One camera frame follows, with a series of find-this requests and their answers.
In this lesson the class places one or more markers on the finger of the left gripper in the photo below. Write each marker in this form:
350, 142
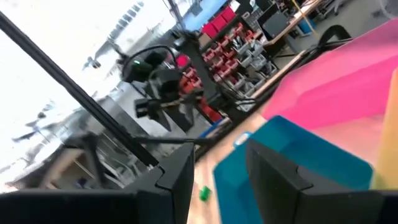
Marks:
164, 118
186, 115

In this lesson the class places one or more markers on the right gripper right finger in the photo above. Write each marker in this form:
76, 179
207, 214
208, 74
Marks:
280, 193

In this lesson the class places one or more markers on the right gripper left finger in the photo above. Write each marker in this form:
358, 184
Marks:
168, 193

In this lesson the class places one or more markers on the green mini stapler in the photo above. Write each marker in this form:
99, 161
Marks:
205, 193

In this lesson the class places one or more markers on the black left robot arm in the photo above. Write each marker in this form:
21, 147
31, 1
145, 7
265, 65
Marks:
140, 70

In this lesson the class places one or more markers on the blue plastic tray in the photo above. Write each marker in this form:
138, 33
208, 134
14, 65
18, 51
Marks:
326, 158

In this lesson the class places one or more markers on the shelf with red bins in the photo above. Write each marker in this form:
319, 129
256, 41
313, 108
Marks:
236, 53

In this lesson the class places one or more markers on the pink plastic tray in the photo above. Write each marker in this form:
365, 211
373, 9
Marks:
342, 77

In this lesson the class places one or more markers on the black aluminium table frame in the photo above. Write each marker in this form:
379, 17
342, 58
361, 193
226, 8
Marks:
77, 93

